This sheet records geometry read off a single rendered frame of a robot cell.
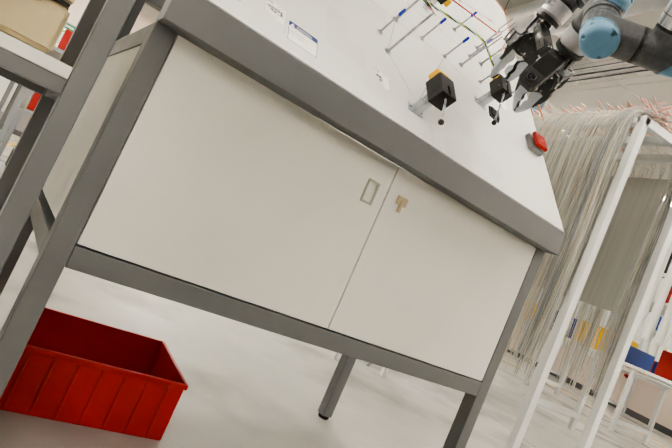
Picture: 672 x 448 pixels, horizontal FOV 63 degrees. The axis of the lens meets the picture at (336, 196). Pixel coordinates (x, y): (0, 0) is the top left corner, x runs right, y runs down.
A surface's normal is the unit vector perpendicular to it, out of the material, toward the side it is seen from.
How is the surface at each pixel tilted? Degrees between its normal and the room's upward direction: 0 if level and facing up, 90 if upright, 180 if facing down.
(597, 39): 142
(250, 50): 90
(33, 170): 90
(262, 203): 90
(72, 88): 90
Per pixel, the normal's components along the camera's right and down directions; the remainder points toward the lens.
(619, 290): -0.83, -0.41
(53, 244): 0.51, 0.15
